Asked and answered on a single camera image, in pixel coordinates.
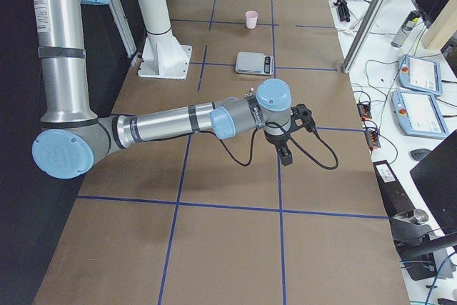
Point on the orange terminal block lower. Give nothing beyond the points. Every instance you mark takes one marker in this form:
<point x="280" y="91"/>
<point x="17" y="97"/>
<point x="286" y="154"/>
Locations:
<point x="372" y="138"/>

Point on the black monitor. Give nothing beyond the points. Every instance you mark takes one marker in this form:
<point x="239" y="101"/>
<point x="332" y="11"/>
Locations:
<point x="435" y="179"/>

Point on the upper blue teach pendant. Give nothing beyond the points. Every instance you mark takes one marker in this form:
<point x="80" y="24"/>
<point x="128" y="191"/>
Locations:
<point x="420" y="74"/>

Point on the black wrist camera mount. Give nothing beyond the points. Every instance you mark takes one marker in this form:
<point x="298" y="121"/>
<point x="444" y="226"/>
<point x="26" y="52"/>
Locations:
<point x="301" y="118"/>

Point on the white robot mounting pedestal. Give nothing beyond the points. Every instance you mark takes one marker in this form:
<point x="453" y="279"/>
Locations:
<point x="163" y="56"/>

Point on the grey digital kitchen scale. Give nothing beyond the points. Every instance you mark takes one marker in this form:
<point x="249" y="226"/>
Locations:
<point x="254" y="63"/>

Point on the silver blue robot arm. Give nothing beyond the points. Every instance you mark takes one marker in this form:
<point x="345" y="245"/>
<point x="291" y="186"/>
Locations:
<point x="73" y="138"/>

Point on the black box with label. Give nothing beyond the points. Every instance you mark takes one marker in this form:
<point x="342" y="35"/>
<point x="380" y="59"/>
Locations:
<point x="395" y="198"/>

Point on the black computer mouse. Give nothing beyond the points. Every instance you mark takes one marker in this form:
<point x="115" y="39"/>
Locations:
<point x="419" y="154"/>

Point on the orange terminal block upper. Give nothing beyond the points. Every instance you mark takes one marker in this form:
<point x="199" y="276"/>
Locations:
<point x="364" y="110"/>

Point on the aluminium frame post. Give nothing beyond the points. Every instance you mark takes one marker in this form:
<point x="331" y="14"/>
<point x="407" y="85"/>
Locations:
<point x="362" y="35"/>

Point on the black folded tripod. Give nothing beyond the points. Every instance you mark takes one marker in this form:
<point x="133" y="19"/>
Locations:
<point x="342" y="10"/>

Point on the blue teach pendant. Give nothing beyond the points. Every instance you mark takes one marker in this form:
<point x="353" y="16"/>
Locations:
<point x="417" y="114"/>
<point x="420" y="74"/>

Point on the orange terminal block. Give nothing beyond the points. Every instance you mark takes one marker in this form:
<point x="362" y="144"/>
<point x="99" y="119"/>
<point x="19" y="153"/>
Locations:
<point x="372" y="138"/>
<point x="364" y="110"/>

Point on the lower blue teach pendant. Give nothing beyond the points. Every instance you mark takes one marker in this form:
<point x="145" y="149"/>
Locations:
<point x="417" y="114"/>

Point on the pink plastic cup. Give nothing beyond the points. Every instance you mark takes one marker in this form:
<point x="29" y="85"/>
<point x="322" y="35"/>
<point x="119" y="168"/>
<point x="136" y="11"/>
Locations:
<point x="251" y="19"/>

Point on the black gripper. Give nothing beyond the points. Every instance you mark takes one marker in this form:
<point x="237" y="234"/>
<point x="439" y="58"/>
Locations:
<point x="278" y="139"/>

